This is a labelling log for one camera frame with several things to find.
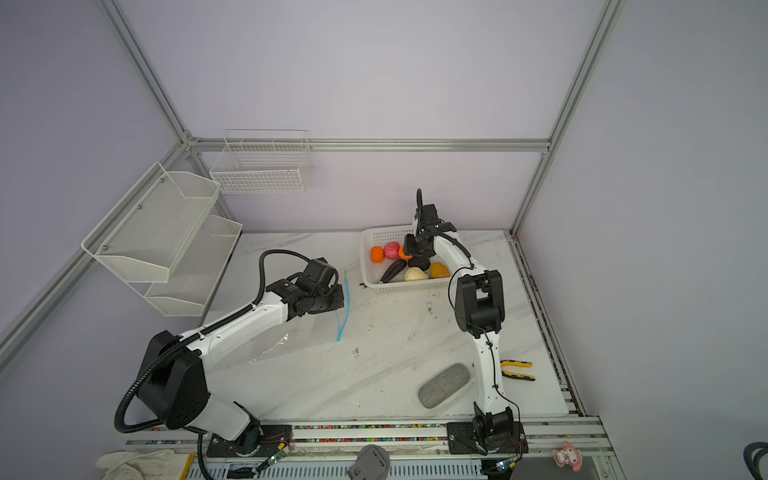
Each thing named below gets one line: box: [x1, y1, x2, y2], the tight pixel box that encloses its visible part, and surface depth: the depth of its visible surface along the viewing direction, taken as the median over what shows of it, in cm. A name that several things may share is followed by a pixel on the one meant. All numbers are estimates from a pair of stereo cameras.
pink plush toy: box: [552, 441, 583, 472], surface depth 71 cm
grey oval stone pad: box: [418, 363, 471, 409], surface depth 81 cm
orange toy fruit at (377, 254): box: [370, 246, 385, 264], surface depth 110 cm
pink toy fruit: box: [383, 241, 400, 260], surface depth 110 cm
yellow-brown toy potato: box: [430, 262, 451, 278], surface depth 105 cm
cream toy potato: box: [404, 267, 429, 281], surface depth 103 cm
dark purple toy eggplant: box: [380, 259, 407, 283], surface depth 106 cm
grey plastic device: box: [347, 444, 391, 480], surface depth 71 cm
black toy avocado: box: [408, 256, 430, 271], surface depth 106 cm
